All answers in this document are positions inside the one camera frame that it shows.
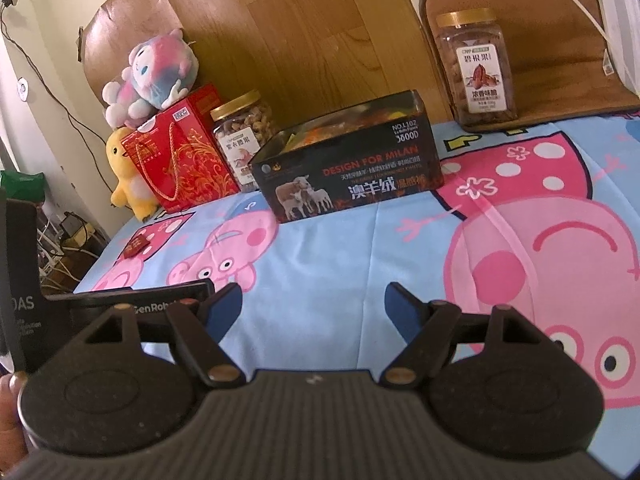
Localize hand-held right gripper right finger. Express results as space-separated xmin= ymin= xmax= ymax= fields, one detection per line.
xmin=382 ymin=282 xmax=553 ymax=390

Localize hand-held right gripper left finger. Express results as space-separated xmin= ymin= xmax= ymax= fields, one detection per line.
xmin=82 ymin=282 xmax=243 ymax=390

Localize black printed box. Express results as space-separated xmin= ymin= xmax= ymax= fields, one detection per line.
xmin=250 ymin=90 xmax=446 ymax=224

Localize person's left hand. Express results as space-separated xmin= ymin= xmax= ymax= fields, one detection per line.
xmin=0 ymin=372 xmax=31 ymax=480

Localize grey power adapter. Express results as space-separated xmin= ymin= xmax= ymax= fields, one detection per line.
xmin=59 ymin=212 xmax=86 ymax=238

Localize cartoon pig printed blanket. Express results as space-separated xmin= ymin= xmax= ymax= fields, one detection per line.
xmin=72 ymin=110 xmax=640 ymax=480

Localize green bag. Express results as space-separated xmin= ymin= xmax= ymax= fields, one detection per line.
xmin=0 ymin=170 xmax=46 ymax=203

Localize small red packet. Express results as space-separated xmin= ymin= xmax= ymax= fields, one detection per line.
xmin=122 ymin=234 xmax=153 ymax=258

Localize yellow plush duck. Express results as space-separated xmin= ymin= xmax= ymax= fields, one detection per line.
xmin=105 ymin=127 xmax=160 ymax=222

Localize red gold gift box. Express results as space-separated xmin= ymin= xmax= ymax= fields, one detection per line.
xmin=121 ymin=85 xmax=242 ymax=214

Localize round nut jar gold lid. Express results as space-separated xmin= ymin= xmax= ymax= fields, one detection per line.
xmin=209 ymin=90 xmax=277 ymax=193

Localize pink blue plush cat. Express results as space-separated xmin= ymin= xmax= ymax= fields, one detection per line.
xmin=102 ymin=27 xmax=201 ymax=130

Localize square nut jar gold lid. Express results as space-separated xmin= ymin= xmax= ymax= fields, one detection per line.
xmin=436 ymin=8 xmax=518 ymax=133

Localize wooden board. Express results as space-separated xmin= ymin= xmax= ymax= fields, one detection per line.
xmin=162 ymin=0 xmax=453 ymax=123

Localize brown sheet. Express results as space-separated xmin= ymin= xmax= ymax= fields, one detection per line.
xmin=79 ymin=0 xmax=198 ymax=106

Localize brown cushion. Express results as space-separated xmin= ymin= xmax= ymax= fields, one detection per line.
xmin=419 ymin=0 xmax=640 ymax=123

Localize tangled white cables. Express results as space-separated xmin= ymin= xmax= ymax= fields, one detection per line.
xmin=37 ymin=230 xmax=108 ymax=296

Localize dark wall cable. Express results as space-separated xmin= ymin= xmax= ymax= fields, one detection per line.
xmin=0 ymin=0 xmax=111 ymax=161

